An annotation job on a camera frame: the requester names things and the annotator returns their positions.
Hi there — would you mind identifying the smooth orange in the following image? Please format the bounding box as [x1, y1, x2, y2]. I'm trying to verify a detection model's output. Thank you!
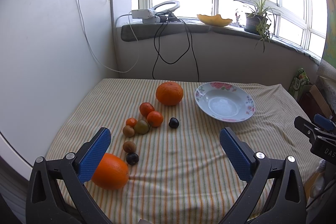
[91, 153, 129, 190]

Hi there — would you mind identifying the green-brown plum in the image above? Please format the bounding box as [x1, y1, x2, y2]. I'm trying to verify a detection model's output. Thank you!
[134, 119, 150, 135]

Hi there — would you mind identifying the tiny orange mandarin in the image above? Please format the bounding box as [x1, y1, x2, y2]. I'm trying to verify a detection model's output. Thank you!
[125, 118, 137, 128]

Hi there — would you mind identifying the brown kiwi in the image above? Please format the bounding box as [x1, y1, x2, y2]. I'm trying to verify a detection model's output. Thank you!
[122, 125, 135, 138]
[122, 141, 137, 153]

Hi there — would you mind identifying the floral white plate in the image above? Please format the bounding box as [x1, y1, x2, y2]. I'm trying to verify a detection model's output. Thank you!
[194, 82, 255, 123]

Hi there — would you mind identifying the black cable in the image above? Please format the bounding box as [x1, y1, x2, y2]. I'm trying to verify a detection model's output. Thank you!
[152, 12, 200, 83]

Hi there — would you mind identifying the dark plum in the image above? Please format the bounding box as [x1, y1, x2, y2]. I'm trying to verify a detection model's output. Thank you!
[126, 152, 139, 166]
[169, 117, 179, 129]

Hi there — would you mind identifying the white cable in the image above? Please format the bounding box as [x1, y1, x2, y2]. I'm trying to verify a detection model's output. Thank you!
[76, 0, 141, 74]

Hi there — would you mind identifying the white power adapter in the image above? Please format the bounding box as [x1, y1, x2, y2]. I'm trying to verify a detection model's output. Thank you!
[131, 9, 155, 19]

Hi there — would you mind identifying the green snack bag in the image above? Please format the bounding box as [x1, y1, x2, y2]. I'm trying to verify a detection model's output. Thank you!
[288, 68, 311, 101]

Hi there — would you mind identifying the large rough orange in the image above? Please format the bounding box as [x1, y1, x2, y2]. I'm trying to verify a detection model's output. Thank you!
[155, 81, 184, 106]

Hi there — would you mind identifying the white refrigerator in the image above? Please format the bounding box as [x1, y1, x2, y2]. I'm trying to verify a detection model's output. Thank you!
[1, 0, 116, 178]

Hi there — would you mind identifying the reddish mandarin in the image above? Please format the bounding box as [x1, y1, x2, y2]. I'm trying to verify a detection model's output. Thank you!
[139, 102, 155, 118]

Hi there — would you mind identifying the cardboard box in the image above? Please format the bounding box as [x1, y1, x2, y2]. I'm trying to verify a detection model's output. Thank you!
[299, 85, 333, 120]

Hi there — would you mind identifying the white ring light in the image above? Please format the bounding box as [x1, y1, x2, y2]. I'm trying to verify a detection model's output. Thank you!
[151, 1, 180, 14]

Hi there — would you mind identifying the potted spider plant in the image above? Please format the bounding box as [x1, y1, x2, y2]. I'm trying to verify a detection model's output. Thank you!
[244, 0, 277, 52]

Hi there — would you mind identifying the striped table cloth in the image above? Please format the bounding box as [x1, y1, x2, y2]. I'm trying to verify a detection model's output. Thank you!
[46, 79, 319, 223]

